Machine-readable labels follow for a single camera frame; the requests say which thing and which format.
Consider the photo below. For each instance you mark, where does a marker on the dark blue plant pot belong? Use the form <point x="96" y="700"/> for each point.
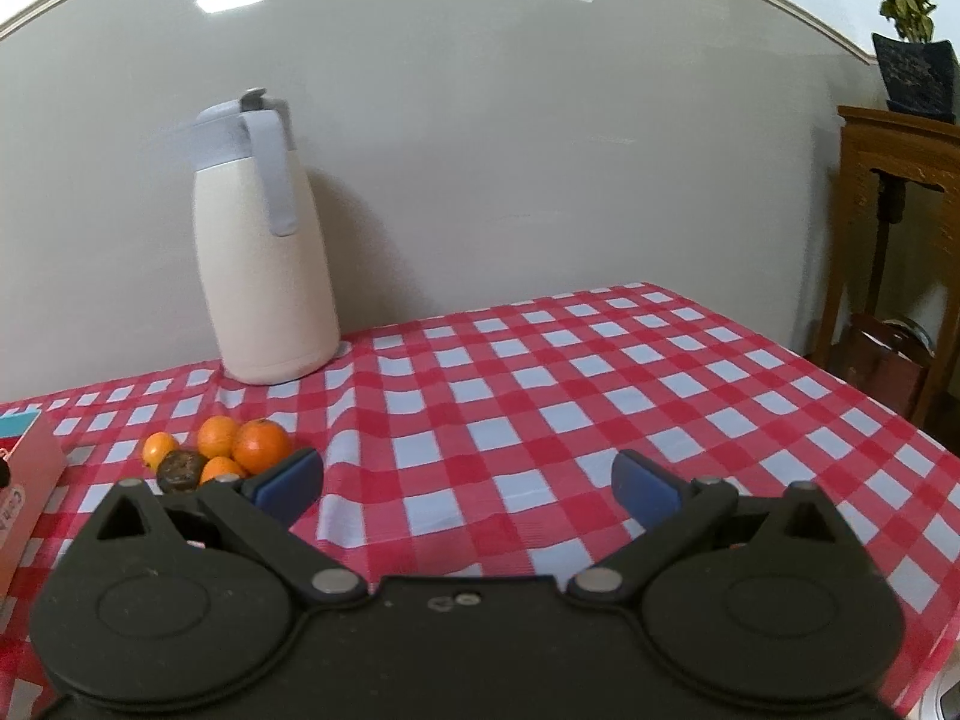
<point x="919" y="75"/>

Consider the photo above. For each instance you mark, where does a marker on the red checked tablecloth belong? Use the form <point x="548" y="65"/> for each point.
<point x="525" y="405"/>

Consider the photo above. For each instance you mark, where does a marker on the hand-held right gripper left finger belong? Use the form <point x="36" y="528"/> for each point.
<point x="289" y="484"/>

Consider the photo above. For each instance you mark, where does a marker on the brown bag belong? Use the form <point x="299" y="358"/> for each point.
<point x="885" y="371"/>

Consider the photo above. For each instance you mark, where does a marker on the small orange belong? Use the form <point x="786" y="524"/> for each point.
<point x="160" y="448"/>
<point x="261" y="444"/>
<point x="220" y="468"/>
<point x="216" y="433"/>

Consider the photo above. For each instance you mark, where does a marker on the colourful cardboard box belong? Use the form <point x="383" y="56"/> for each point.
<point x="30" y="480"/>

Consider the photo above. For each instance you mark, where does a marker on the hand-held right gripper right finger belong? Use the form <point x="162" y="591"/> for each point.
<point x="645" y="491"/>

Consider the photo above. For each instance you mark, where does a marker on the white object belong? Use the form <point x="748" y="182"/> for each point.
<point x="945" y="703"/>

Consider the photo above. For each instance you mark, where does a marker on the dark round fruit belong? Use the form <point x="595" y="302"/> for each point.
<point x="180" y="469"/>

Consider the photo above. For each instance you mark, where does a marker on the cream thermos jug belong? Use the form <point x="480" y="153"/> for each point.
<point x="262" y="300"/>

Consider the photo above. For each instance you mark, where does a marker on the wooden plant stand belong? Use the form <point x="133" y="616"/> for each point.
<point x="892" y="150"/>

